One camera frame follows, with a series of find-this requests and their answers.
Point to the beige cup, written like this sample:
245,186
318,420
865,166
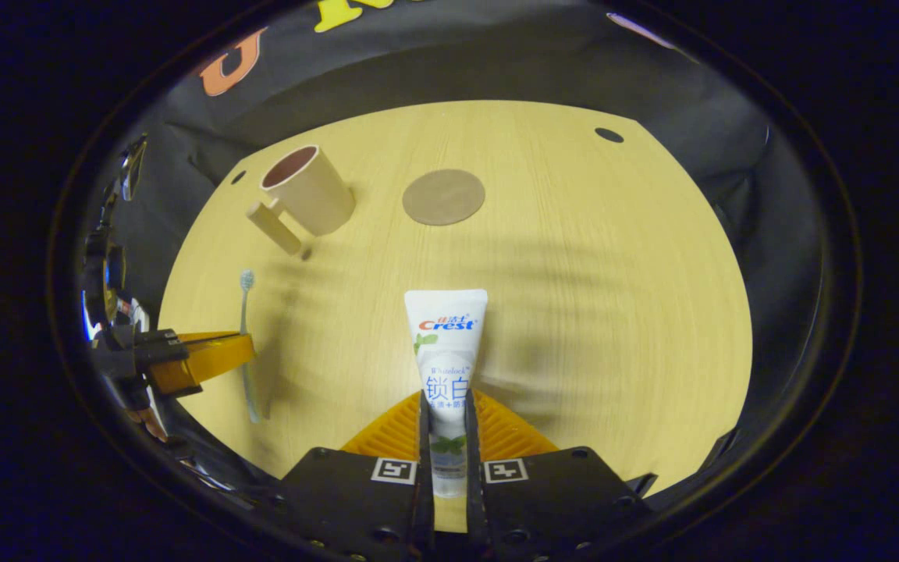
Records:
317,195

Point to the pale green toothbrush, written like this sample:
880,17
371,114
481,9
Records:
246,282

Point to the white toothpaste tube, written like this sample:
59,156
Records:
446,351

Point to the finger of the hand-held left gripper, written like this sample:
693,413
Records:
207,359

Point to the brown round coaster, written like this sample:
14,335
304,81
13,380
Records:
444,197

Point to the black backdrop cloth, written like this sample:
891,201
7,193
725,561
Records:
496,70

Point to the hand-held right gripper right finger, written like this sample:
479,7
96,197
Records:
474,499

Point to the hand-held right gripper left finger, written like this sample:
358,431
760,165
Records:
424,499

